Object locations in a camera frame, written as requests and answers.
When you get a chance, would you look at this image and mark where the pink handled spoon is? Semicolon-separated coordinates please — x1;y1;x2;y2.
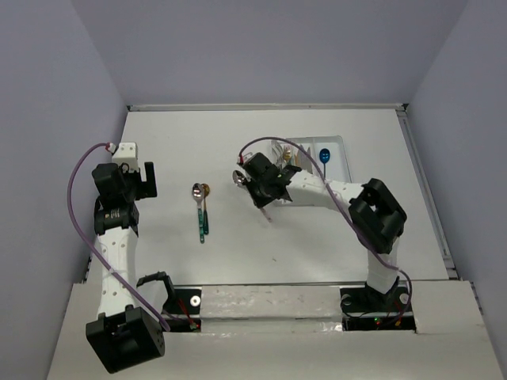
232;170;273;223

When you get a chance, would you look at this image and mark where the gold fork green handle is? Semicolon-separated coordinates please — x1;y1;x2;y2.
282;146;292;165

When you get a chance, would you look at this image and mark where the teal handled spoon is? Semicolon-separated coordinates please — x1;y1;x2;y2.
192;183;205;244

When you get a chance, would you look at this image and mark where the gold spoon teal handle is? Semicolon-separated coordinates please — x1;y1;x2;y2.
201;183;211;235

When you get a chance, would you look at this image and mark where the blue metallic spoon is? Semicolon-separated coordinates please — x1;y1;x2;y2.
318;148;331;177

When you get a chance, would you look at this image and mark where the pink handled fork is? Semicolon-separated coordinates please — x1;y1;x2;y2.
271;140;284;166

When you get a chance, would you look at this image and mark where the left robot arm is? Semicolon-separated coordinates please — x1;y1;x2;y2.
86;161;175;374

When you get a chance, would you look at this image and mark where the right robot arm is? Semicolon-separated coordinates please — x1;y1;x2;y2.
232;153;407;310

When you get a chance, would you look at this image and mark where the white compartment tray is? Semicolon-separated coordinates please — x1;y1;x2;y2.
271;135;356;207

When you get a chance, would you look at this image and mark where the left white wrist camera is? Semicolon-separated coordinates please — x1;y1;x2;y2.
112;142;139;173

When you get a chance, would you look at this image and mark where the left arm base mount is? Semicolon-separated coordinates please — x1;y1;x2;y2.
125;285;202;333

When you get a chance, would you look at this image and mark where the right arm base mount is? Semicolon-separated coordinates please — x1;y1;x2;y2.
340;286;417;332

